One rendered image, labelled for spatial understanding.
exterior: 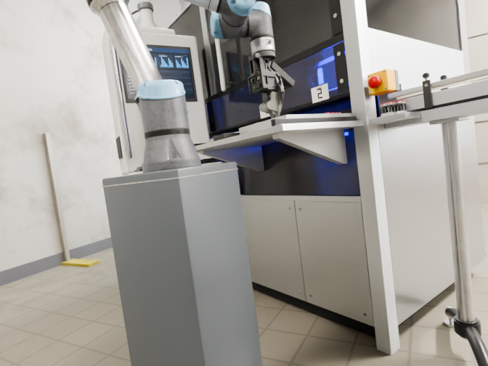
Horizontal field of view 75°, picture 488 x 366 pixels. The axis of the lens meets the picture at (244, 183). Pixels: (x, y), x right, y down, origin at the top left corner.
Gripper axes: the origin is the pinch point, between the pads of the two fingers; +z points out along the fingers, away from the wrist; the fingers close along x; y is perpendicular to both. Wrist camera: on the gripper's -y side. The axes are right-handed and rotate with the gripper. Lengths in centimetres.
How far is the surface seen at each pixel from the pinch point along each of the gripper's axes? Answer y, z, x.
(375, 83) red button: -28.2, -6.7, 19.1
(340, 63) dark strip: -31.7, -18.4, 4.0
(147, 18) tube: -1, -73, -95
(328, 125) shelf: -11.9, 4.9, 11.1
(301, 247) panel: -31, 56, -27
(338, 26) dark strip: -32.1, -31.7, 4.8
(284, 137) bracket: 0.2, 7.0, 2.6
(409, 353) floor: -36, 92, 17
